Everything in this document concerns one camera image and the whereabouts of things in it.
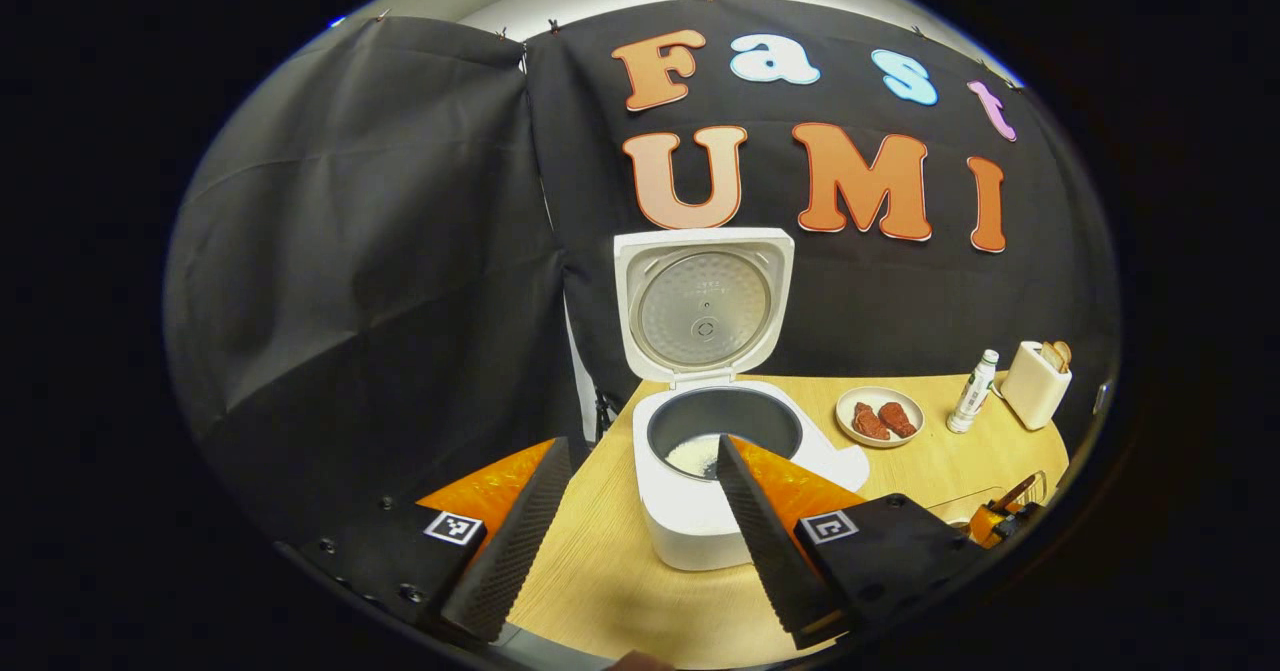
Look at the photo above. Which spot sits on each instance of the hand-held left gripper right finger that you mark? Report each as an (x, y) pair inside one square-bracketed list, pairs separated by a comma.
[(770, 561)]

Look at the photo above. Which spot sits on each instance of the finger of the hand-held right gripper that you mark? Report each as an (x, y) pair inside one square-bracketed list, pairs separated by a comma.
[(985, 524)]

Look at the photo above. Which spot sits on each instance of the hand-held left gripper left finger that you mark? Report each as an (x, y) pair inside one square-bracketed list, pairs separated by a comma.
[(515, 556)]

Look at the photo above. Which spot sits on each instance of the white rice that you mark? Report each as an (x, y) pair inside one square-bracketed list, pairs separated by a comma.
[(692, 456)]

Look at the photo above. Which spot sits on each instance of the white rice cooker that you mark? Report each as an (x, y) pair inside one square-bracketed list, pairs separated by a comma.
[(700, 311)]

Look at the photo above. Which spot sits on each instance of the clear plastic rice container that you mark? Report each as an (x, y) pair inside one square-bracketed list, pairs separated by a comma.
[(950, 511)]

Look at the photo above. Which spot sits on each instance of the white bottle green label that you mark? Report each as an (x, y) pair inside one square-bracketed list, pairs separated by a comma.
[(970, 396)]

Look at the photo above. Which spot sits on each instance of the red meat piece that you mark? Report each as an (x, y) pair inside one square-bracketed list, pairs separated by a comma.
[(870, 423), (897, 419)]

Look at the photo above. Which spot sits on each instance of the cream toaster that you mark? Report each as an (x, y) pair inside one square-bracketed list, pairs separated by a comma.
[(1030, 391)]

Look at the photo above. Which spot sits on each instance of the black tripod stand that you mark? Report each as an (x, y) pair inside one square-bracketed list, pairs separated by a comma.
[(604, 416)]

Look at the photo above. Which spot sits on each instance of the round beige plate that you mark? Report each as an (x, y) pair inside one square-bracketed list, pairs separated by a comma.
[(880, 394)]

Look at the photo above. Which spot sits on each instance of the toast bread slices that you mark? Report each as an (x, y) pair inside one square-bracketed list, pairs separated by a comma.
[(1056, 355)]

